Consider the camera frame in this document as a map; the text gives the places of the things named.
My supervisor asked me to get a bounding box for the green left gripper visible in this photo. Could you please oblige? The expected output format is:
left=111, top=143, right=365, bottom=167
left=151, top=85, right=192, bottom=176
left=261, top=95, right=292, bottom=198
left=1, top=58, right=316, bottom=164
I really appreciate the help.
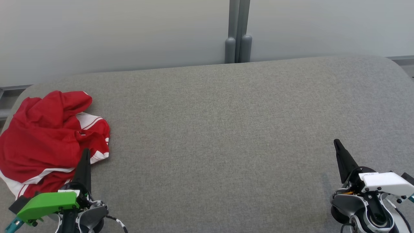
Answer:
left=16, top=148, right=93, bottom=226

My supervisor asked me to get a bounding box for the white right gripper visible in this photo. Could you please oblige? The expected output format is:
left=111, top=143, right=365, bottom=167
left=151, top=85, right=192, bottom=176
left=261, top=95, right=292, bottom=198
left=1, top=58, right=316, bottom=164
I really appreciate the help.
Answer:
left=334, top=139, right=414, bottom=203

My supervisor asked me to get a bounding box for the red and white basketball jersey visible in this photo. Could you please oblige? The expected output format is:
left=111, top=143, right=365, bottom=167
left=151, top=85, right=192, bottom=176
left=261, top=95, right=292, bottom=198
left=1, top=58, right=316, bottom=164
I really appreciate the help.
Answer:
left=0, top=90, right=111, bottom=199

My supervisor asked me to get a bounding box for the grey upholstered sofa cushion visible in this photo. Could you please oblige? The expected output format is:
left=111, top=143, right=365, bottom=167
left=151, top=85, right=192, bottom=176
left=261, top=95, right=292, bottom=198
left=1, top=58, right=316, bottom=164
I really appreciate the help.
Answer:
left=0, top=55, right=414, bottom=233

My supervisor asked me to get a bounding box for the grey metal frame rail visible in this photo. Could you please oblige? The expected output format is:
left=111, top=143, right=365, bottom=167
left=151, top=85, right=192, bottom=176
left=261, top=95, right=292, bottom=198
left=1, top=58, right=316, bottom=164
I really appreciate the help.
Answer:
left=0, top=85, right=33, bottom=122

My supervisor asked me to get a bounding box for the grey partition post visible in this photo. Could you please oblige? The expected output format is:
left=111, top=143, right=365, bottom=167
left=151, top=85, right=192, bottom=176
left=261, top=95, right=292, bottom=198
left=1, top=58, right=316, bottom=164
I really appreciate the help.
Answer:
left=225, top=0, right=253, bottom=64

